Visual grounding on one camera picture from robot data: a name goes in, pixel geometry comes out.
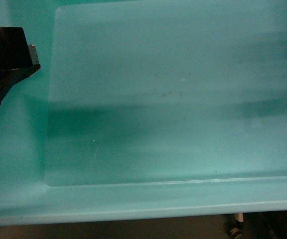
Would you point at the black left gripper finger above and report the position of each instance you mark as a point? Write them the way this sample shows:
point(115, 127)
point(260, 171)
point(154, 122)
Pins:
point(15, 52)
point(8, 78)

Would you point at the teal plastic storage box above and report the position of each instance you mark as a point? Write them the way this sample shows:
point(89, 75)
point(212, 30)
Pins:
point(145, 109)

